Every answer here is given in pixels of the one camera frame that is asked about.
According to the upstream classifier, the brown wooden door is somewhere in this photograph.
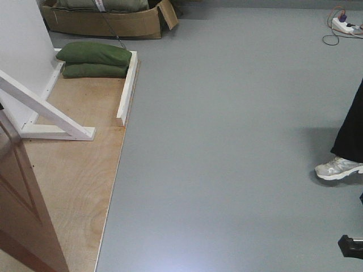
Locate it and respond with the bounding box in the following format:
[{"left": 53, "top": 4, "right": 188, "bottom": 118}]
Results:
[{"left": 1, "top": 112, "right": 69, "bottom": 271}]

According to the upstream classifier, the black robot part lower right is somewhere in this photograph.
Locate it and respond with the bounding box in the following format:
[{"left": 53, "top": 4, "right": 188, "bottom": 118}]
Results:
[{"left": 337, "top": 235, "right": 362, "bottom": 259}]

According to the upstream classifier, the open cardboard box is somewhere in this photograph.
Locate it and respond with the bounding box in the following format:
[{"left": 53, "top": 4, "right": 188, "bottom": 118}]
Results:
[{"left": 41, "top": 1, "right": 179, "bottom": 39}]

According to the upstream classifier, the plywood base platform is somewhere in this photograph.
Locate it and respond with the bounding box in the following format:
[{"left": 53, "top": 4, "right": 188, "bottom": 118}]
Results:
[{"left": 0, "top": 48, "right": 142, "bottom": 272}]

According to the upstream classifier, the lower green sandbag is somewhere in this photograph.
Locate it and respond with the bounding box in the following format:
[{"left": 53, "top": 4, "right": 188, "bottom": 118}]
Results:
[{"left": 62, "top": 63, "right": 129, "bottom": 78}]

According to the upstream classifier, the green sandbag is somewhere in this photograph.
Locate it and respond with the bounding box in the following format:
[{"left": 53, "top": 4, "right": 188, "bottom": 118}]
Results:
[
  {"left": 62, "top": 63, "right": 129, "bottom": 78},
  {"left": 56, "top": 41, "right": 132, "bottom": 66}
]

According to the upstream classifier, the upper green sandbag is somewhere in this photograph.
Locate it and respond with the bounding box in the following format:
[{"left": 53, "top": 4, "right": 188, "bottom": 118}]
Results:
[{"left": 56, "top": 41, "right": 132, "bottom": 66}]

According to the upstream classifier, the white grey sneaker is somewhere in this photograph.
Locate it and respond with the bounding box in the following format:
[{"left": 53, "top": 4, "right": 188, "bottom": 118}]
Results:
[{"left": 314, "top": 156, "right": 362, "bottom": 181}]

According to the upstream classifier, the black trouser leg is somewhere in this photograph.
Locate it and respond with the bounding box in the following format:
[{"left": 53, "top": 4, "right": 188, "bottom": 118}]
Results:
[{"left": 331, "top": 83, "right": 362, "bottom": 163}]

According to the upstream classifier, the white power strip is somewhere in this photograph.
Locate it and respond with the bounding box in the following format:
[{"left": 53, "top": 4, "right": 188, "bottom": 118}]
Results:
[{"left": 331, "top": 14, "right": 362, "bottom": 36}]

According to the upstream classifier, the steel guy wire with turnbuckle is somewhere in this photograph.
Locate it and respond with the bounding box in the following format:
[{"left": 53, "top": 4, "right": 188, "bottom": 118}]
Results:
[{"left": 92, "top": 0, "right": 128, "bottom": 50}]

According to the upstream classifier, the white door frame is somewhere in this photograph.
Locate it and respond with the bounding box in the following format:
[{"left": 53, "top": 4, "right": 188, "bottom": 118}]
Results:
[{"left": 1, "top": 1, "right": 95, "bottom": 141}]

